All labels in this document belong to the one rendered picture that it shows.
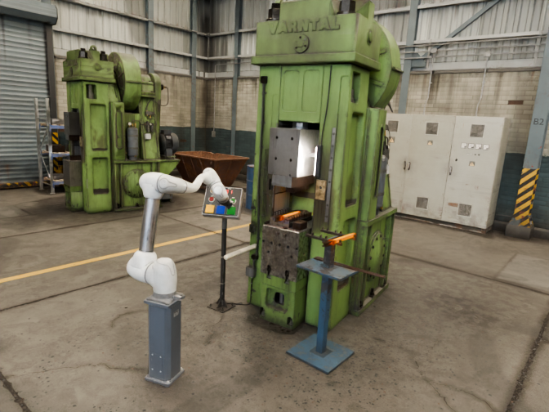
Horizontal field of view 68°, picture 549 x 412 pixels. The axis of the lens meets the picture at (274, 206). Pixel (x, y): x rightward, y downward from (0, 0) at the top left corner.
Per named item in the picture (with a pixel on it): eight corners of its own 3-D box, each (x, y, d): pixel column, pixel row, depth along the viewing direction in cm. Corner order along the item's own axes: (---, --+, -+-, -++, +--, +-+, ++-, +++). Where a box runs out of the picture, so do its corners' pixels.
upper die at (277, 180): (291, 188, 345) (292, 176, 343) (271, 185, 355) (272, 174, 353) (314, 183, 380) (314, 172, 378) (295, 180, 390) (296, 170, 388)
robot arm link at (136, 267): (143, 286, 271) (120, 279, 281) (160, 283, 286) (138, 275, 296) (158, 172, 267) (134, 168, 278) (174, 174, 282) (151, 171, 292)
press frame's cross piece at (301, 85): (319, 123, 337) (323, 63, 327) (278, 120, 358) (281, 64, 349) (341, 124, 373) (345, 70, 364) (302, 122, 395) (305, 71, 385)
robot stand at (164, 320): (168, 387, 277) (168, 306, 264) (144, 379, 283) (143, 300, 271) (185, 371, 295) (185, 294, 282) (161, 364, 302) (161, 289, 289)
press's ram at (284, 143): (305, 179, 336) (309, 130, 327) (267, 173, 356) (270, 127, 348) (328, 175, 371) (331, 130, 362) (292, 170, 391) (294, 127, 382)
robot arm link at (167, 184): (188, 177, 277) (173, 176, 283) (170, 174, 261) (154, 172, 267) (185, 197, 277) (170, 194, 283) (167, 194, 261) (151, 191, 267)
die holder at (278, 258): (296, 282, 349) (299, 232, 340) (260, 271, 369) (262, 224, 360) (324, 265, 395) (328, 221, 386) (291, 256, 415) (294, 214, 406)
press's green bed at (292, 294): (292, 331, 359) (296, 282, 349) (258, 319, 379) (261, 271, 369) (320, 309, 405) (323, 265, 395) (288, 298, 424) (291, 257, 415)
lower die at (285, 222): (288, 228, 352) (289, 218, 350) (269, 224, 363) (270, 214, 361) (310, 219, 387) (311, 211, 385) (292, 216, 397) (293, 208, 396)
